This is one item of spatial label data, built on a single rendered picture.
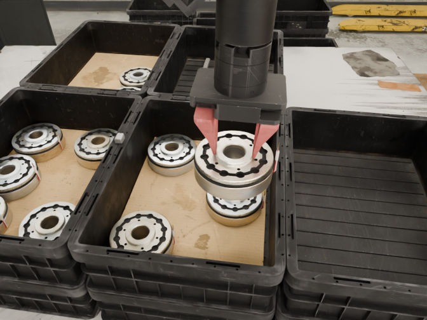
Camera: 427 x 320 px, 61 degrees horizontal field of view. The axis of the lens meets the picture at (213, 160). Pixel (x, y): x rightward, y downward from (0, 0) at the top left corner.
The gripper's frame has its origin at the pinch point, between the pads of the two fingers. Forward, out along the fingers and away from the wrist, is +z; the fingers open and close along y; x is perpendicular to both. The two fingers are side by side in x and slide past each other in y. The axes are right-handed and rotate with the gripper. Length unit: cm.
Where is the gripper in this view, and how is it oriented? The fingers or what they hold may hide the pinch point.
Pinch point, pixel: (234, 148)
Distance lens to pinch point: 45.9
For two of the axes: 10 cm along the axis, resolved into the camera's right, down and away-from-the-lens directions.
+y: -9.9, -1.0, 0.8
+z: -0.2, 7.5, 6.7
